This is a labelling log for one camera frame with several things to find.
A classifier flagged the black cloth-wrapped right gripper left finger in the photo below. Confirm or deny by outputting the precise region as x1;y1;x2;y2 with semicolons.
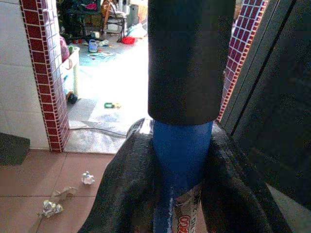
78;117;176;233

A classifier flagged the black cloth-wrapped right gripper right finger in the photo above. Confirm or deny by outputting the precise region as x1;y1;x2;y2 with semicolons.
200;121;293;233

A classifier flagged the blue broom handle black grip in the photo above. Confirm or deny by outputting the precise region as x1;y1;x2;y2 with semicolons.
147;0;237;233

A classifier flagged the dark grey floor mat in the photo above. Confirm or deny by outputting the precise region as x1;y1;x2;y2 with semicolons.
0;132;31;166

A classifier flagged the crumpled white paper ball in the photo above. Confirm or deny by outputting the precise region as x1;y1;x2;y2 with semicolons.
81;171;96;185

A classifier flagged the torn flat paper scrap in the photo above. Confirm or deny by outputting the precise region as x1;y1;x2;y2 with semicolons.
51;186;78;201

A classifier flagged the crumpled silver paper wad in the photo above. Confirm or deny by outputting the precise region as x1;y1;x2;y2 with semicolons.
37;200;64;218

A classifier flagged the light blue play mat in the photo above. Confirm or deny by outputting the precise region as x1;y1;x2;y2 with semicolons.
79;50;122;67

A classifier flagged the blue toy car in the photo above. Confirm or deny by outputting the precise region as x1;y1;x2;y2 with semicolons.
87;39;98;53

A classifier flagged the pink stuffed toy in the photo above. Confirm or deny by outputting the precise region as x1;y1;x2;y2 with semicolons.
59;36;70;63

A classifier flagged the dark metal chair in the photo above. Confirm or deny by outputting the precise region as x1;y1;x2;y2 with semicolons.
101;0;129;42

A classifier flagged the grey floor cable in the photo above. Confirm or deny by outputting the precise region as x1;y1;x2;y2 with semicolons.
69;125;127;138

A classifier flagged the black metal door frame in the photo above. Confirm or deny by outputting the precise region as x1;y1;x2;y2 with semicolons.
220;0;311;212

